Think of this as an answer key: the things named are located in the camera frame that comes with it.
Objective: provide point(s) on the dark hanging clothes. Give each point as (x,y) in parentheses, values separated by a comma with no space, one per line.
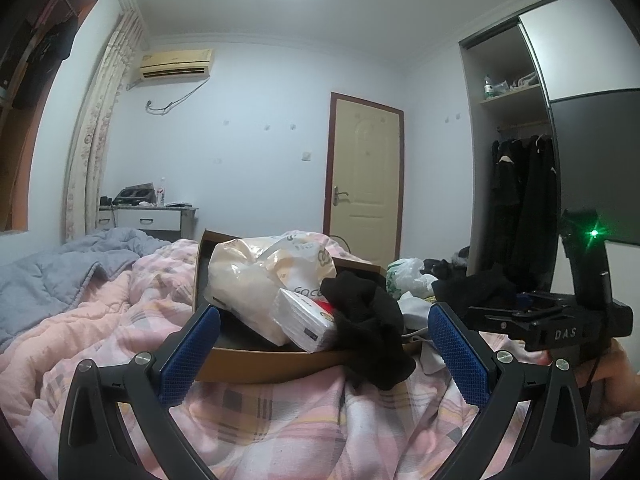
(530,200)

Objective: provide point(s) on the pink plaid blanket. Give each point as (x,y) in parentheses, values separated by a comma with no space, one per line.
(150,285)

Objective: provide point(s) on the red and white tissue pack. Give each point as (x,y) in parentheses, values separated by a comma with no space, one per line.
(300,320)

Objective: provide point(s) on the grey wardrobe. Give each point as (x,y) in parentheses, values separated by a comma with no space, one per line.
(590,50)

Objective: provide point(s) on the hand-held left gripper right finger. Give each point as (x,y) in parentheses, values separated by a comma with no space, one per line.
(457,355)

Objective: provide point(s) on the black hanging shirt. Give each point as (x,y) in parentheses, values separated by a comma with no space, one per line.
(50,45)

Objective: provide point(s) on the cream air conditioner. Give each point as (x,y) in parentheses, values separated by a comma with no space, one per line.
(175,65)

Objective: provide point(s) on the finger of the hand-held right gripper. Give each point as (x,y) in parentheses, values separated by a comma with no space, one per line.
(505,312)

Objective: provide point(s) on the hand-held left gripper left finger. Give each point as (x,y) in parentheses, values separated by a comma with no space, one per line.
(187,355)

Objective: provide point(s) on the green printed plastic bag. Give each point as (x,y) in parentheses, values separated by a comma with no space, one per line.
(407,275)

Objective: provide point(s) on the black sock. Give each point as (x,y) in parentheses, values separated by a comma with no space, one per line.
(475,287)
(370,320)

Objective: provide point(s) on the person's right hand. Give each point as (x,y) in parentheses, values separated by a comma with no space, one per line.
(620,375)

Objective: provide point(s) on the floral curtain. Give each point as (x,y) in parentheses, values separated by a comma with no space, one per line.
(95,150)

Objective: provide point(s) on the brown cardboard tray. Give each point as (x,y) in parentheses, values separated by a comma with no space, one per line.
(250,360)

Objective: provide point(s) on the grey blanket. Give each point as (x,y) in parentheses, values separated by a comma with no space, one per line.
(60,280)

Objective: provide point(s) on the small bottle on nightstand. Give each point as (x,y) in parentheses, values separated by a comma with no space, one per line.
(161,194)

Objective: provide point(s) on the black bag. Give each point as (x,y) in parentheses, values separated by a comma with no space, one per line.
(447,265)

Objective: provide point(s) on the white nightstand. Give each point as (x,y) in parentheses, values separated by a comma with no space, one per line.
(145,220)

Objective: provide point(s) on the black box on nightstand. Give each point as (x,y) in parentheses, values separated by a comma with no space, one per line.
(134,195)

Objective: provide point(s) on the cream tissue pack bag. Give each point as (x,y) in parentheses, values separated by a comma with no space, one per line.
(245,280)

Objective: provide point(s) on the green capped shelf bottle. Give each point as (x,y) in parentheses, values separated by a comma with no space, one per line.
(488,89)

